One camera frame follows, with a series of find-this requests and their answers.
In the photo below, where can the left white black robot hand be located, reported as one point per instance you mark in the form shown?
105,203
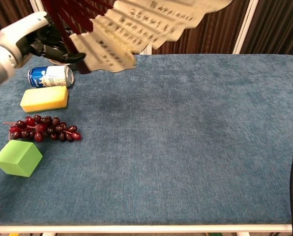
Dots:
21,30

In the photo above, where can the red ribbed paper folding fan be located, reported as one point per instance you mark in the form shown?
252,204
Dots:
141,27

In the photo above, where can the brown pleated curtain panel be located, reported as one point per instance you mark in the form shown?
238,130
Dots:
276,24
210,37
8,12

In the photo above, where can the blue white drink can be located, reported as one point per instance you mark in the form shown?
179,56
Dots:
51,76

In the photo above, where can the stainless steel bowl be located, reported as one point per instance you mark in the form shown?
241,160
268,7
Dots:
74,67

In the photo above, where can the yellow green sponge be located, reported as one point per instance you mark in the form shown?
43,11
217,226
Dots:
44,98

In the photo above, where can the dark red grape bunch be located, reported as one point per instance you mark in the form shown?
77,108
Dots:
42,129

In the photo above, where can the green cube block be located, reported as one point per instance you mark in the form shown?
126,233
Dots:
16,157

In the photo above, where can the blue fabric table mat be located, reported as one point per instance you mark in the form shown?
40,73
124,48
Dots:
146,147

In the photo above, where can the white partition post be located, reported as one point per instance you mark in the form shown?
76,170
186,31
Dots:
37,6
147,50
244,27

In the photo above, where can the white table frame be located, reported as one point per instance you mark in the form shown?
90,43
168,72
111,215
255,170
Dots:
146,228

